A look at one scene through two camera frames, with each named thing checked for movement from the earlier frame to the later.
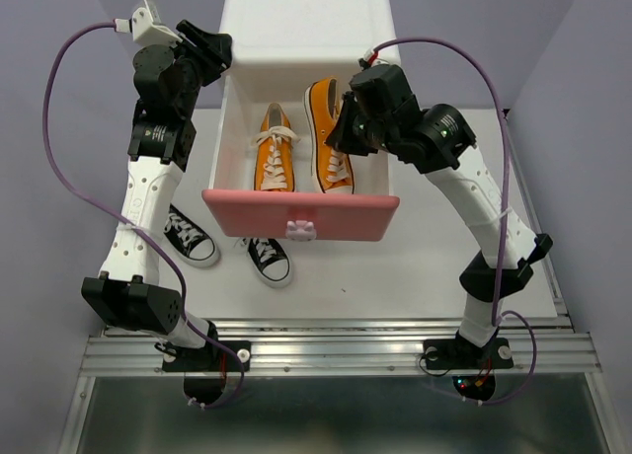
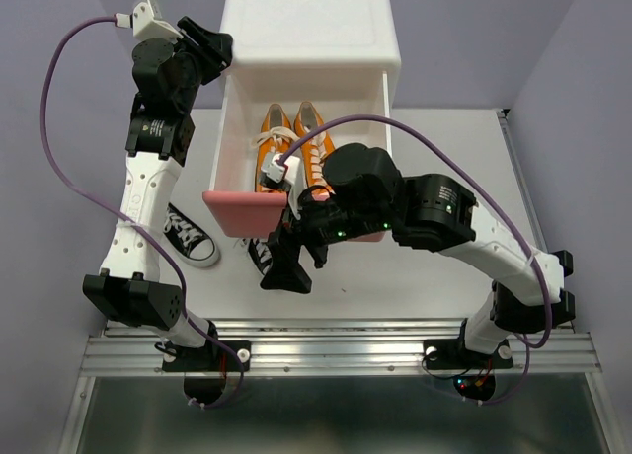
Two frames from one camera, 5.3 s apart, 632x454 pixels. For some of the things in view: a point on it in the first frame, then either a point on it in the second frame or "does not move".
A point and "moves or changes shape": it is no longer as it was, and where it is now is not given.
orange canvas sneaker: (332, 170) moves or changes shape
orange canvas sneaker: (274, 170) does not move
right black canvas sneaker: (269, 259) does not move
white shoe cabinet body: (285, 36) does not move
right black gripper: (341, 137) -> (286, 273)
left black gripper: (217, 52) does not move
